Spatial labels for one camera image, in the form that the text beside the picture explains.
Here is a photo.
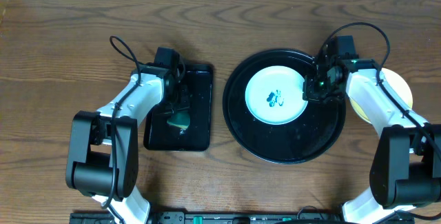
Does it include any green yellow sponge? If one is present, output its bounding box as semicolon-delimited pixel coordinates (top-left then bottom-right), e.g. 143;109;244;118
167;110;190;130

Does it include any white plate with blue stain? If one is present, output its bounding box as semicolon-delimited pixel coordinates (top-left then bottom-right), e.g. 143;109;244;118
245;65;308;125

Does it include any yellow plate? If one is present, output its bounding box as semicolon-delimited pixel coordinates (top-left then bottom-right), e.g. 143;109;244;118
349;68;413;123

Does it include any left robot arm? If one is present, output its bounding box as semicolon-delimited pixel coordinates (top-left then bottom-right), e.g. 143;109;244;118
65;65;185;223

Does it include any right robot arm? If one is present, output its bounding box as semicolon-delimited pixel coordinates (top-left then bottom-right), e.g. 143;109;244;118
303;59;440;223

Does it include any rectangular black tray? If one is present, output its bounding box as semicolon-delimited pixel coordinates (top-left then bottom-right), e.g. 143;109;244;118
143;64;214;152

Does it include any round black tray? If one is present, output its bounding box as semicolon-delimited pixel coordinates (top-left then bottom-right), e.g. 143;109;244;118
223;48;346;164

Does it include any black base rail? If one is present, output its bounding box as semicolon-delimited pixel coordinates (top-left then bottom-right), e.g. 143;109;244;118
68;210;414;224

